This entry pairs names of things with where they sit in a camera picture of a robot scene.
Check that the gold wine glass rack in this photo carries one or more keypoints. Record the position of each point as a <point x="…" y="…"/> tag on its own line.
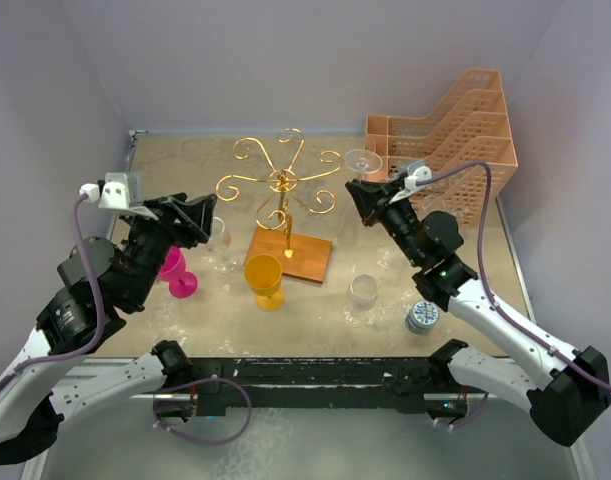
<point x="301" y="257"/>

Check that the peach plastic file organizer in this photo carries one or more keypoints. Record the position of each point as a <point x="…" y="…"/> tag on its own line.
<point x="469" y="123"/>

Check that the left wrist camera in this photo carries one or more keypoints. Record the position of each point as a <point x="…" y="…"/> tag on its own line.
<point x="119" y="192"/>

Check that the pink plastic goblet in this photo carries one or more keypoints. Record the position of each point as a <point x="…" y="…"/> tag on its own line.
<point x="181" y="282"/>

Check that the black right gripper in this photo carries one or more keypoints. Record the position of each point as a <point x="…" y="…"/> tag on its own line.
<point x="372" y="199"/>

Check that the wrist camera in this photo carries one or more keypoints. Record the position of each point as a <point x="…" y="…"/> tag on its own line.
<point x="119" y="192"/>
<point x="409" y="180"/>

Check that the clear wine glass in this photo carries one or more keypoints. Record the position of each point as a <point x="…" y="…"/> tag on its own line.
<point x="362" y="162"/>
<point x="361" y="296"/>

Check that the yellow plastic goblet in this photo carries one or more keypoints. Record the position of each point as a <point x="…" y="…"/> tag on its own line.
<point x="263" y="274"/>

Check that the clear glass left of rack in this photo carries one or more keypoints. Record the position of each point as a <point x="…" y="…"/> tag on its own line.
<point x="219" y="246"/>

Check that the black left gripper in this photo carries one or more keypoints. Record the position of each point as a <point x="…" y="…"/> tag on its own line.
<point x="195" y="217"/>

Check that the clear champagne flute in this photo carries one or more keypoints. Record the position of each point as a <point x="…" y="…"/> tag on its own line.
<point x="431" y="204"/>

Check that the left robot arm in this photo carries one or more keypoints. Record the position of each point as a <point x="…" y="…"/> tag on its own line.
<point x="102" y="281"/>

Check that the clear wine glass front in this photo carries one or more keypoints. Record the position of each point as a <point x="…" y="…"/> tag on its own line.
<point x="361" y="296"/>

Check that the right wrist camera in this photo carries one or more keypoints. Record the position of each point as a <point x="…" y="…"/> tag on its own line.
<point x="409" y="180"/>

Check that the black base frame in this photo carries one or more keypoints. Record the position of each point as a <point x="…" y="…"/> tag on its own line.
<point x="407" y="385"/>

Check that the blue white patterned tin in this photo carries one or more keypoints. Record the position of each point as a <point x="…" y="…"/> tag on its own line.
<point x="422" y="317"/>

